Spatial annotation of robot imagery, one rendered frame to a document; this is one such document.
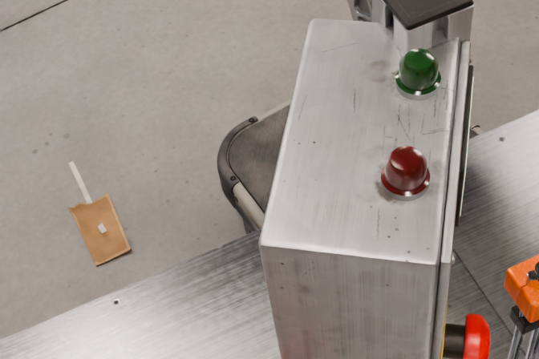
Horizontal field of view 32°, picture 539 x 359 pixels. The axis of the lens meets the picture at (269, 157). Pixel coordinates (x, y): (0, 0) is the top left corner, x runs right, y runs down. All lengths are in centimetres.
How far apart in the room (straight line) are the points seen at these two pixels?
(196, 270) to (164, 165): 118
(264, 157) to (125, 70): 70
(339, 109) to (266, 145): 156
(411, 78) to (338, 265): 12
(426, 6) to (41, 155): 203
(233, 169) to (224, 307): 89
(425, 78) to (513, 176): 79
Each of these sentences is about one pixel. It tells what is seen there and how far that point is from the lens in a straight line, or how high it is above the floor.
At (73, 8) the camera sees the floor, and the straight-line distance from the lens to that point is 288.
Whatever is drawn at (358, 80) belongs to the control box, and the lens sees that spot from 56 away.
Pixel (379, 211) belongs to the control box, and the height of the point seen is 147.
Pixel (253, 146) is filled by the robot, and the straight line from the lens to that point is 211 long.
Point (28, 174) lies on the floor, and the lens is 251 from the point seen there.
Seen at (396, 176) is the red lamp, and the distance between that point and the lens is 49.
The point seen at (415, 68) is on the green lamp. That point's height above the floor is 150.
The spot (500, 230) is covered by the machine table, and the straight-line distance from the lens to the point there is 127.
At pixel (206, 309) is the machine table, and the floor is 83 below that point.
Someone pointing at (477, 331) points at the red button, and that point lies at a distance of 62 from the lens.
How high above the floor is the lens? 189
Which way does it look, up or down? 52 degrees down
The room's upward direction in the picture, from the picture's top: 9 degrees counter-clockwise
